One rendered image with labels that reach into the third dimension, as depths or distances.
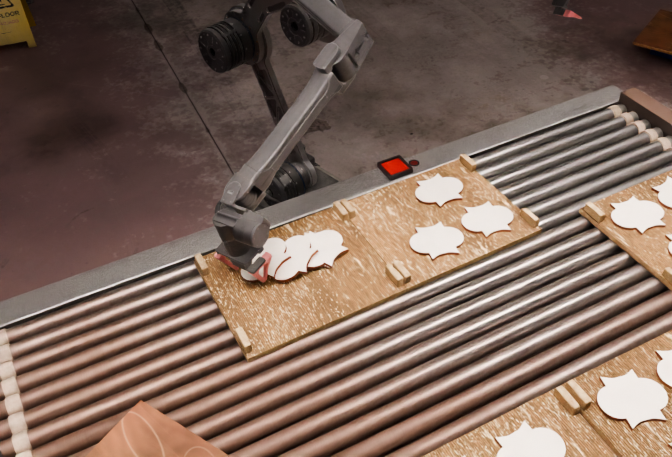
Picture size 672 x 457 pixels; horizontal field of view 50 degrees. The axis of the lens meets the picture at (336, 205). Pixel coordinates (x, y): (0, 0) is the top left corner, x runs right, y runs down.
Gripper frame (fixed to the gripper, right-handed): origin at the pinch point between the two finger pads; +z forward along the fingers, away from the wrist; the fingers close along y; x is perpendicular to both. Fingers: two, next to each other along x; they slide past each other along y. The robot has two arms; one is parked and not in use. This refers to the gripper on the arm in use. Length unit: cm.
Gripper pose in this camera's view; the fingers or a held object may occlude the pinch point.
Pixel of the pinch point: (250, 272)
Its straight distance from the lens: 175.2
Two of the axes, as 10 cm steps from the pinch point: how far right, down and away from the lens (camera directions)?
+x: -5.7, 6.6, -4.9
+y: -7.9, -2.8, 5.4
